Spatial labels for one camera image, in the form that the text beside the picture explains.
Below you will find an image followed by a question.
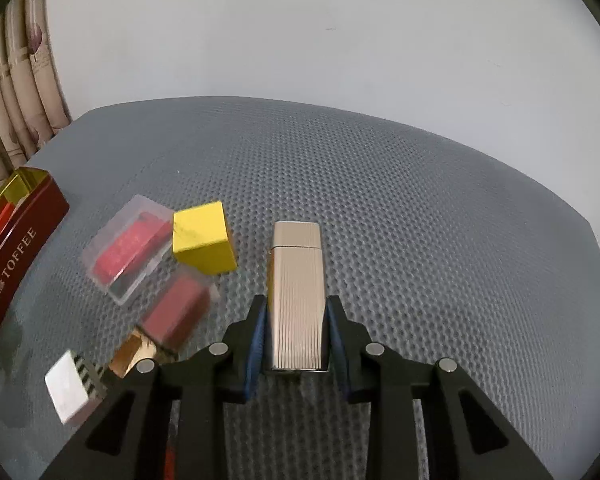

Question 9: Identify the yellow striped cube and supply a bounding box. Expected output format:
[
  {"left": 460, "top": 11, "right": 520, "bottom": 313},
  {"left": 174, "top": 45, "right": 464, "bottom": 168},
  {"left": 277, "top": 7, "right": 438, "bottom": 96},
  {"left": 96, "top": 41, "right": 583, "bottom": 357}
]
[{"left": 172, "top": 200, "right": 237, "bottom": 275}]

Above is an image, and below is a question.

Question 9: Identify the clear box with red card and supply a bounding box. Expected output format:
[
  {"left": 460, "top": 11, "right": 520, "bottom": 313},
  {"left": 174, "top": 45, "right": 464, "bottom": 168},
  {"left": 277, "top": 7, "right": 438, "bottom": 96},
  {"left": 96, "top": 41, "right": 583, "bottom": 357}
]
[{"left": 81, "top": 195, "right": 174, "bottom": 306}]

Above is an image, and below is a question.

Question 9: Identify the red rounded case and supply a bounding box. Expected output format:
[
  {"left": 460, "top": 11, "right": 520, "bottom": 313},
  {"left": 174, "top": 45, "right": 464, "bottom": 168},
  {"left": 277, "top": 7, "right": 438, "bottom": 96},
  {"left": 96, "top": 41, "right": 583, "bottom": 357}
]
[{"left": 163, "top": 446, "right": 175, "bottom": 480}]

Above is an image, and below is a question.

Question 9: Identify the beige patterned curtain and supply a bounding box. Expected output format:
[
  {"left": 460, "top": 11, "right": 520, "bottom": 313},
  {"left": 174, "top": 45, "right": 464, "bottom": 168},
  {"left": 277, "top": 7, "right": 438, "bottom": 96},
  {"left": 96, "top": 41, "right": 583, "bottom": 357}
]
[{"left": 0, "top": 0, "right": 71, "bottom": 187}]

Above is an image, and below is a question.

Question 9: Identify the white striped cube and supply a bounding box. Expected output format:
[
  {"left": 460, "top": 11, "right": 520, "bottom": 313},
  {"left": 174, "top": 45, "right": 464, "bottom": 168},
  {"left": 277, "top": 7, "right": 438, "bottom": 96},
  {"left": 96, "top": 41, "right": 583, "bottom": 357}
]
[{"left": 44, "top": 350, "right": 107, "bottom": 427}]

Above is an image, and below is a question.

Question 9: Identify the red gold toffee tin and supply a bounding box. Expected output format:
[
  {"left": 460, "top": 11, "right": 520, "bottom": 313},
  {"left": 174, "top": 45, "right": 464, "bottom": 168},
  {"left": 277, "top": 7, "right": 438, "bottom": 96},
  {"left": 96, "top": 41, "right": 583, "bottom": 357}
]
[{"left": 0, "top": 167, "right": 69, "bottom": 329}]

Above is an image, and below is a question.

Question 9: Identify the red rectangular block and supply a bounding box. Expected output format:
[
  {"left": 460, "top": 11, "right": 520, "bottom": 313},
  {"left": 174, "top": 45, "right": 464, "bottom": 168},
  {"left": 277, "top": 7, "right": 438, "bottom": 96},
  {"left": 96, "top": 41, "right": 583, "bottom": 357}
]
[{"left": 0, "top": 200, "right": 18, "bottom": 234}]

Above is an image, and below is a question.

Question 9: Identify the grey honeycomb table mat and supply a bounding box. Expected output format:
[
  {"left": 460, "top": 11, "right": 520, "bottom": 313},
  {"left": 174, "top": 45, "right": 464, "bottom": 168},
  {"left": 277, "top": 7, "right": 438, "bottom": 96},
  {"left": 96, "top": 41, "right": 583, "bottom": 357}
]
[{"left": 0, "top": 98, "right": 600, "bottom": 479}]

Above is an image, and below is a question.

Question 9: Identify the gold lipstick with clear cap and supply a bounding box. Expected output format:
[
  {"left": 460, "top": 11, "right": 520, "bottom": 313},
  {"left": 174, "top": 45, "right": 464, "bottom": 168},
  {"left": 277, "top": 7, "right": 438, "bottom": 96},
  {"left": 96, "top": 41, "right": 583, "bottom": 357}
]
[{"left": 107, "top": 270, "right": 220, "bottom": 378}]

